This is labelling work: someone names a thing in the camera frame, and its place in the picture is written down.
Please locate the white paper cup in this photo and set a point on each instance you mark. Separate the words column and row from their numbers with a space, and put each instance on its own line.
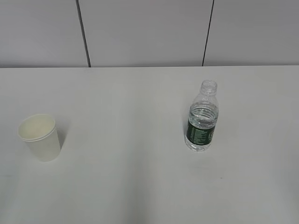
column 40, row 135

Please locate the clear water bottle green label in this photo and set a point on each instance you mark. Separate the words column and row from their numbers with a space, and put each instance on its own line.
column 202, row 118

